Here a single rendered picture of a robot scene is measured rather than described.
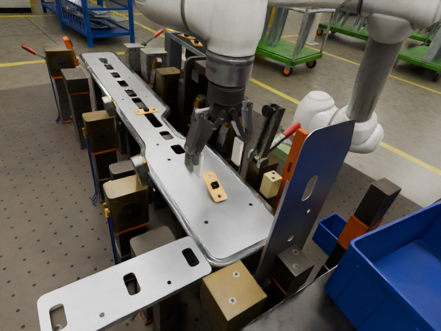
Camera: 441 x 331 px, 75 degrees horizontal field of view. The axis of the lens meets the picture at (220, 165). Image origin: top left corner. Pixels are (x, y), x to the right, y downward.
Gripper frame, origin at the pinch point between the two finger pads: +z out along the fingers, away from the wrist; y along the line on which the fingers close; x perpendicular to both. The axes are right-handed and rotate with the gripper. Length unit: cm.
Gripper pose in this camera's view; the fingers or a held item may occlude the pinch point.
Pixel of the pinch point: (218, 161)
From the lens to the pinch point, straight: 68.7
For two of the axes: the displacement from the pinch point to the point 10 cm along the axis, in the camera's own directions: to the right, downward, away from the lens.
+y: -8.4, 2.6, -4.8
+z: -1.0, 7.9, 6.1
